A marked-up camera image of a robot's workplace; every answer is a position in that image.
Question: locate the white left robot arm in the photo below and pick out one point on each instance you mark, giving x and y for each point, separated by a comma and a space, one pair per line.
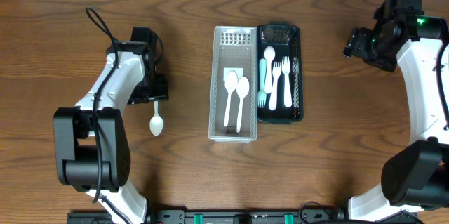
91, 145

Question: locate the pale green plastic fork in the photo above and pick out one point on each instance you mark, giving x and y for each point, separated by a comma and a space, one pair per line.
262, 96

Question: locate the clear plastic basket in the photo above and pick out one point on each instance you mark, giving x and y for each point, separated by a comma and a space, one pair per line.
234, 49

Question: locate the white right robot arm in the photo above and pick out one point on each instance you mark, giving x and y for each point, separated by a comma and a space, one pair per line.
415, 179

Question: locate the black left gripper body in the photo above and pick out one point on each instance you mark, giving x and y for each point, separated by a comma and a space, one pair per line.
156, 91

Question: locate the white plastic fork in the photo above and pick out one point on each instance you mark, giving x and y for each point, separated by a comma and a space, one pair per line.
273, 97
286, 68

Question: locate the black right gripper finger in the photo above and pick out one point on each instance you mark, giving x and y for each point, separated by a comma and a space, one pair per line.
349, 47
362, 43

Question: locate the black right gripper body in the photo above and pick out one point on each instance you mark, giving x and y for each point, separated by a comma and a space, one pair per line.
353, 43

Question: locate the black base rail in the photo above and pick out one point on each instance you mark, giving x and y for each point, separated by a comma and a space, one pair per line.
307, 214

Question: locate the black plastic basket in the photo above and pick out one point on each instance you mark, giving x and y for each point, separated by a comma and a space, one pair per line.
285, 39

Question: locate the small white plastic spoon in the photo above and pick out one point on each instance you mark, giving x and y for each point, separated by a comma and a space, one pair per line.
269, 54

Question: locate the white plastic spoon upside-down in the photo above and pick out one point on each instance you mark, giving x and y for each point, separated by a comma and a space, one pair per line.
156, 122

